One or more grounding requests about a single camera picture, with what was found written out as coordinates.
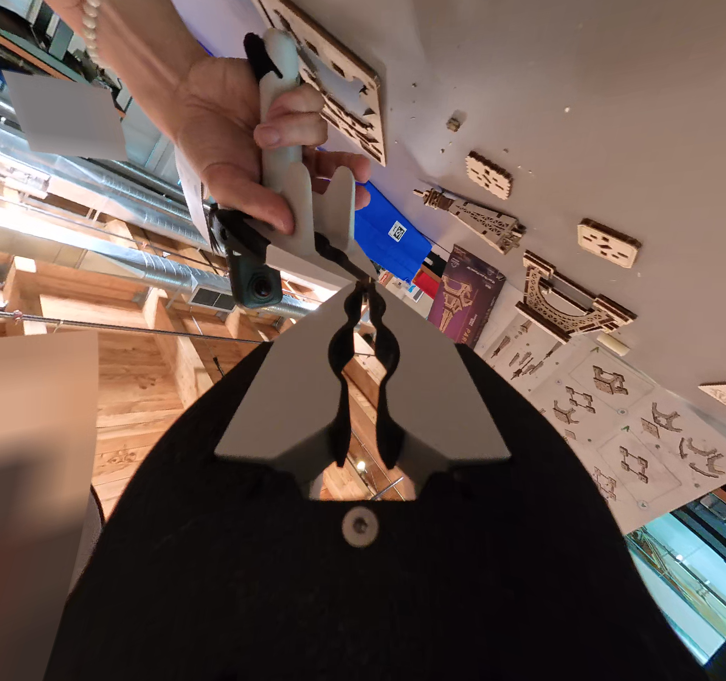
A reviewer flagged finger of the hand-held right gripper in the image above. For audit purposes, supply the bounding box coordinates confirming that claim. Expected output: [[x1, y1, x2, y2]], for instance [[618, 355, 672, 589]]
[[264, 160, 378, 292], [313, 166, 379, 281]]

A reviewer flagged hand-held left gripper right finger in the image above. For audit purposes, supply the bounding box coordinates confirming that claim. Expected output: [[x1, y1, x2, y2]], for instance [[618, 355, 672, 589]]
[[366, 288, 512, 497]]

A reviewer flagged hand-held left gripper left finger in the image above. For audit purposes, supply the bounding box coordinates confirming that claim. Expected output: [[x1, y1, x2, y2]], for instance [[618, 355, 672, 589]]
[[213, 283, 363, 497]]

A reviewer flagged wooden tower spire model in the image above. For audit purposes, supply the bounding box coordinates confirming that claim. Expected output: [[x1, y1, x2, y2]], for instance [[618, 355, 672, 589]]
[[413, 186, 526, 255]]

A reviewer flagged person's right hand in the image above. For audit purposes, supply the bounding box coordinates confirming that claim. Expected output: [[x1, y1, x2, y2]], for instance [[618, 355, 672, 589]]
[[173, 57, 372, 235]]

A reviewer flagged blue bin with tag label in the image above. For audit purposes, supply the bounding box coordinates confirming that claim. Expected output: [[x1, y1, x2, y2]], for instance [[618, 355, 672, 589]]
[[354, 180, 433, 283]]

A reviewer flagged purple puzzle box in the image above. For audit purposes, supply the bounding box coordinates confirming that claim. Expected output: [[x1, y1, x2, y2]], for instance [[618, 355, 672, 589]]
[[427, 244, 507, 348]]

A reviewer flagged small square wooden plate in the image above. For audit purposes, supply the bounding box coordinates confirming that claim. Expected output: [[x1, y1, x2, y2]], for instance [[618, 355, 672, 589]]
[[577, 218, 643, 269], [465, 151, 514, 201]]

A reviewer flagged wooden tower base model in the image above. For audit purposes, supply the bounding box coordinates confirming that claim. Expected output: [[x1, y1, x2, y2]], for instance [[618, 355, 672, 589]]
[[515, 250, 637, 344]]

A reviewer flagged diagram instruction sheet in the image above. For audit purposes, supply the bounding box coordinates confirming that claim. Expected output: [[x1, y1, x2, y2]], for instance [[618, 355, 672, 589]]
[[473, 284, 726, 534]]

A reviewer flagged silver ventilation duct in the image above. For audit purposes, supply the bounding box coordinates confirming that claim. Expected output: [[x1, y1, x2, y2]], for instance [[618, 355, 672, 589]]
[[0, 125, 211, 239], [0, 221, 318, 319]]

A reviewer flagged pearl bracelet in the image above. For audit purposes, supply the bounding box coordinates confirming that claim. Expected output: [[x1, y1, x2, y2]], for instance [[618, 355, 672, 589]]
[[81, 0, 162, 66]]

